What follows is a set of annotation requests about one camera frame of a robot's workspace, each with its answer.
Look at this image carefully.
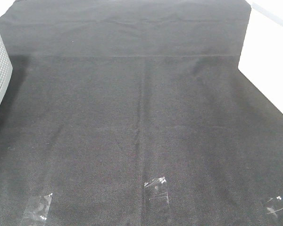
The black table cloth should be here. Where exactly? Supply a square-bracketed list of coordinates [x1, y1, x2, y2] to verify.
[0, 0, 283, 226]

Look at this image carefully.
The middle clear tape piece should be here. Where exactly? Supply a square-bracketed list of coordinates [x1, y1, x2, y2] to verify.
[144, 177, 169, 204]

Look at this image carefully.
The clear tape piece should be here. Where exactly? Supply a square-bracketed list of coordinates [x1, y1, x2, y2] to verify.
[144, 177, 169, 204]
[20, 193, 53, 226]
[260, 196, 283, 219]

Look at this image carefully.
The cream slotted storage box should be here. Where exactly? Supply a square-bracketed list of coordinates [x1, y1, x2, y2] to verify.
[238, 0, 283, 114]

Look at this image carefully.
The left clear tape piece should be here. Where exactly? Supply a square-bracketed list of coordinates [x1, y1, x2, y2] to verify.
[20, 193, 53, 226]

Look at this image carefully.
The right clear tape piece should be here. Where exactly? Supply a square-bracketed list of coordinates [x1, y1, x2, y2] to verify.
[260, 196, 283, 219]

